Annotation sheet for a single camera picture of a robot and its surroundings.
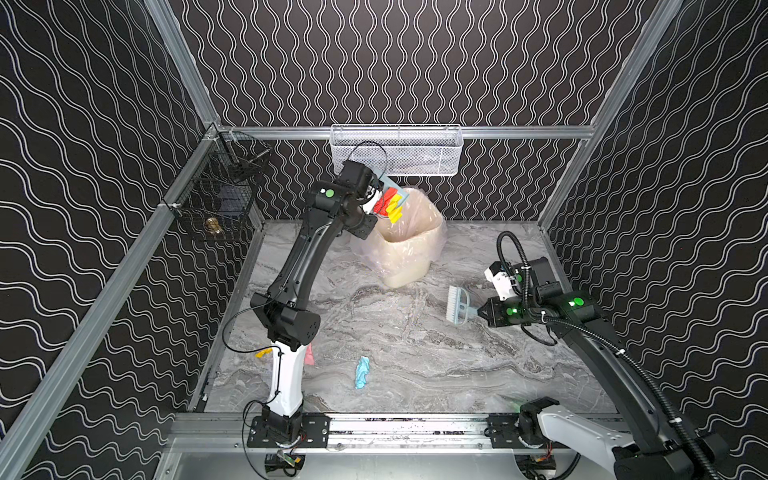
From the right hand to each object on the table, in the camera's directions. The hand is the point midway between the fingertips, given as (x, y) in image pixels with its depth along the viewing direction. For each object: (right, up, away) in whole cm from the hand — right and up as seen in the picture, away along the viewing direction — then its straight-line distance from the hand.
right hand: (483, 311), depth 75 cm
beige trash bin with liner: (-20, +15, +6) cm, 26 cm away
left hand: (-29, +23, +5) cm, 37 cm away
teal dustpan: (-25, +34, +8) cm, 43 cm away
